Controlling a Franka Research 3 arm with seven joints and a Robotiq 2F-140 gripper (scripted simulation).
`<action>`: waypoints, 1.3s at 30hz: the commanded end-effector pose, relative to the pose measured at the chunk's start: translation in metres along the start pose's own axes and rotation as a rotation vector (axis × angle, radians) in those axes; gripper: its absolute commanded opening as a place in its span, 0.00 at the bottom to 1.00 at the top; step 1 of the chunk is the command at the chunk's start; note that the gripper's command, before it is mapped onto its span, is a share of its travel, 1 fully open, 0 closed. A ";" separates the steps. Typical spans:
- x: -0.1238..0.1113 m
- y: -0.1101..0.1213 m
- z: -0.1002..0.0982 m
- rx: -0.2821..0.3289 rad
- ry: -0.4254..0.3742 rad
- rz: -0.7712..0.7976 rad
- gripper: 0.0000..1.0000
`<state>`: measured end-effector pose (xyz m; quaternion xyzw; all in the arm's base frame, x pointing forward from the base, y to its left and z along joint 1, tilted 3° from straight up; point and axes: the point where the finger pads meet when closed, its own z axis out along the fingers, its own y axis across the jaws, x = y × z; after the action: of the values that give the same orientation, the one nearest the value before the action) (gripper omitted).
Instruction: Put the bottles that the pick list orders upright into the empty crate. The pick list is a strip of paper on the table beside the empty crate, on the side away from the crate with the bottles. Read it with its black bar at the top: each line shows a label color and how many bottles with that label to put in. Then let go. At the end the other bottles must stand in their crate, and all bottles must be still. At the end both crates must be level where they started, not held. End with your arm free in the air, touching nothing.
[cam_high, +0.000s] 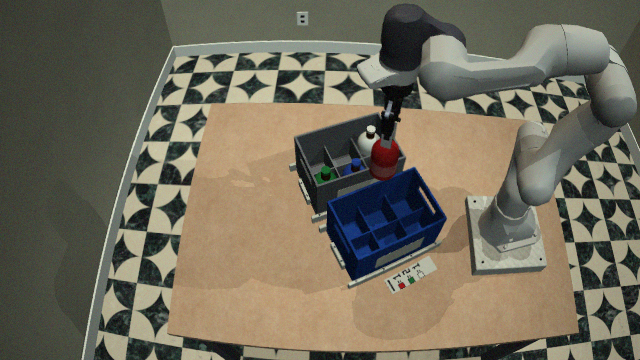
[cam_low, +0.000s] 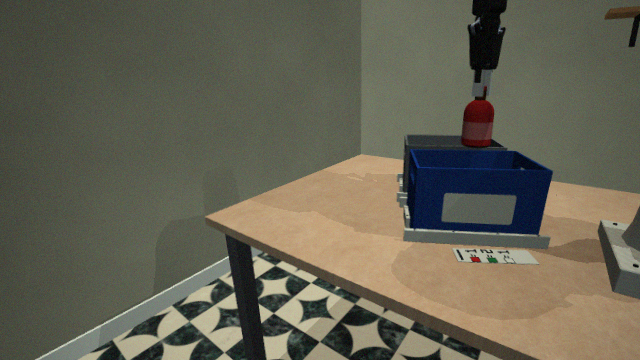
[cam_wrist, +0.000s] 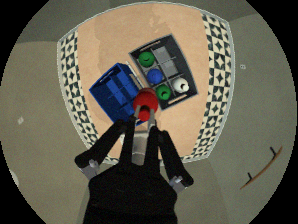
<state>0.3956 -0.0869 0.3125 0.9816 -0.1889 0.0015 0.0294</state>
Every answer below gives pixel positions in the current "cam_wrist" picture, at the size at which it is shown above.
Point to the red bottle with pink label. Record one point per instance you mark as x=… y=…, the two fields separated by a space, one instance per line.
x=147 y=98

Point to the dark blue crate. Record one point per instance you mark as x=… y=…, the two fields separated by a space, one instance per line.
x=102 y=92

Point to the green bottle with pale green label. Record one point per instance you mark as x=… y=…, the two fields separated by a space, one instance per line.
x=148 y=59
x=162 y=90

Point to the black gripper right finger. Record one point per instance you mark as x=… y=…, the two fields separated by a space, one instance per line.
x=172 y=162

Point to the dark grey divided crate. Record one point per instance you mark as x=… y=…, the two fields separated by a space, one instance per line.
x=167 y=48

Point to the white bottle with grey label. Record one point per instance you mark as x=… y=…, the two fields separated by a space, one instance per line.
x=178 y=84

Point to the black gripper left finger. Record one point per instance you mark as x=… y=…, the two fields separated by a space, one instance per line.
x=88 y=162

